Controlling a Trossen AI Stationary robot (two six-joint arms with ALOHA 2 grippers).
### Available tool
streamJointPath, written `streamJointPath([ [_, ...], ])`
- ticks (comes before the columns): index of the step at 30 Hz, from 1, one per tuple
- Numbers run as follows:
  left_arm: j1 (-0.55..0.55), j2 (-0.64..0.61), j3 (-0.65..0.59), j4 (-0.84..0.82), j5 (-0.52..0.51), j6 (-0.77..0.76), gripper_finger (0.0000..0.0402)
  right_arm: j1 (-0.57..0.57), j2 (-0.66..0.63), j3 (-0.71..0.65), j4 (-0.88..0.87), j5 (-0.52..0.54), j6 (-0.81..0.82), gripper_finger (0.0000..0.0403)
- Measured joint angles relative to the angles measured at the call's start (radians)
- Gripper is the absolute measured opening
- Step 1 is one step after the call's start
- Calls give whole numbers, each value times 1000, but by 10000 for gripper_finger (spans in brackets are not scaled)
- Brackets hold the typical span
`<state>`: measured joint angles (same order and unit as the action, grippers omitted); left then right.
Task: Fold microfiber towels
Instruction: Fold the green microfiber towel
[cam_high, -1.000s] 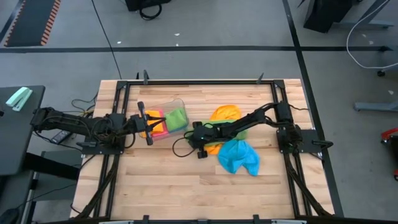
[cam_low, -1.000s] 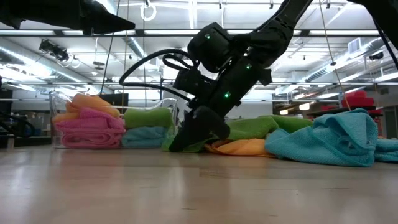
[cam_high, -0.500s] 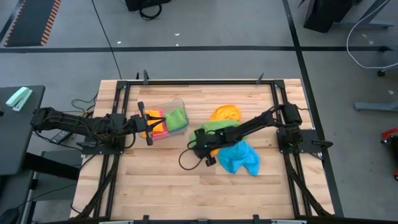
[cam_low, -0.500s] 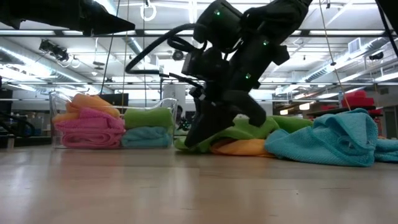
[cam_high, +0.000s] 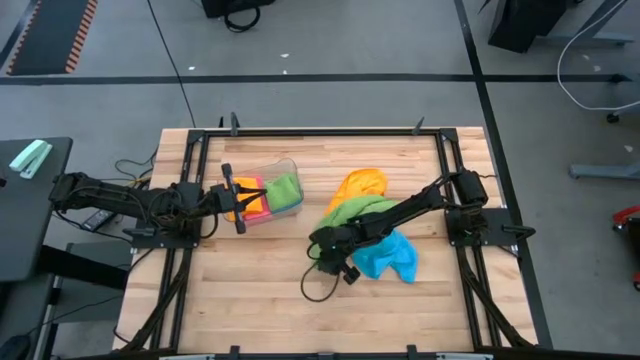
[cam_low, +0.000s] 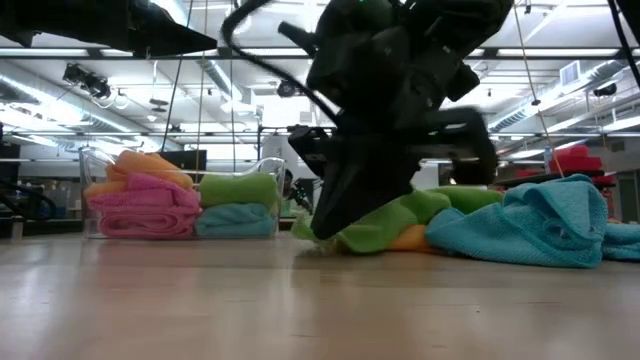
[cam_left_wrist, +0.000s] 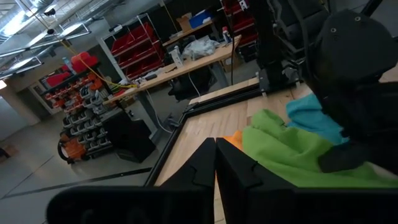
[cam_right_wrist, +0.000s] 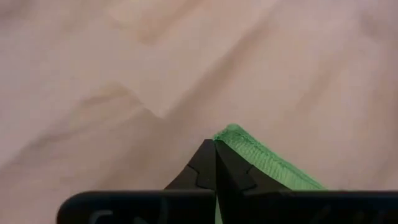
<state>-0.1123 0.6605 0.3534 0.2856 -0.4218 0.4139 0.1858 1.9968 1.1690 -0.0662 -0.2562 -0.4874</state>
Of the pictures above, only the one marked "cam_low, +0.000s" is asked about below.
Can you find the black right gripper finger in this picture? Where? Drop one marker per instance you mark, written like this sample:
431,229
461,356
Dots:
360,195

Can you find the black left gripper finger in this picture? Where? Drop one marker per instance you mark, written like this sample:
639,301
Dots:
170,40

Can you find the green microfiber towel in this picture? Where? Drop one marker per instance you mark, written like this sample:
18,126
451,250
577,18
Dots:
390,225
240,190

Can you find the orange microfiber towel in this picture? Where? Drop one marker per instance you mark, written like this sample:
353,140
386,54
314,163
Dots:
412,239
145,165

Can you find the blue microfiber towel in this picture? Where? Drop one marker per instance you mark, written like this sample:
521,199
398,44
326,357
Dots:
235,221
540,225

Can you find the pink microfiber towel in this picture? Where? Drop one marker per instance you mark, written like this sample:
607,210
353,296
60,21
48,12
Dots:
150,197
145,226

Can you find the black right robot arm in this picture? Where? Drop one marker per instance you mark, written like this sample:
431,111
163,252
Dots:
410,50

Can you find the black and red machine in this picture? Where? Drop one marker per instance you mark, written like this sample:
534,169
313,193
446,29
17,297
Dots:
305,192

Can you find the black ceiling-mounted device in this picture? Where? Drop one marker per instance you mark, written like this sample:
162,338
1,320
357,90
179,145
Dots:
87,80

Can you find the person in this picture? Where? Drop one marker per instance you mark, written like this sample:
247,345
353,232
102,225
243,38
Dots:
288,182

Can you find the white square column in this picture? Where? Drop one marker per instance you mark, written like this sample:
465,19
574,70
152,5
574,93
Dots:
275,147

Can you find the black computer monitor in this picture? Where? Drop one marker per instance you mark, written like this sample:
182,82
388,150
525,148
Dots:
187,159

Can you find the black ceiling spotlight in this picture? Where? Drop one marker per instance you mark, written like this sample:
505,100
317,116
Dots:
286,90

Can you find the long black ceiling beam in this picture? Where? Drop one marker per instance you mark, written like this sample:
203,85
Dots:
550,52

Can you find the clear plastic bin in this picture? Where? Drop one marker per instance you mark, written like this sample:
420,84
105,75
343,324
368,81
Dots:
87,165

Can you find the white ceiling air vent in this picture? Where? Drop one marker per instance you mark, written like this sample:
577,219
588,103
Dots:
570,73

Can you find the black ceiling speaker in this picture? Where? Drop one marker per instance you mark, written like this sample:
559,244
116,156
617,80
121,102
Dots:
605,90

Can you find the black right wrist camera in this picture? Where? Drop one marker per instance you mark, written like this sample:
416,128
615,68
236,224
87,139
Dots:
310,40

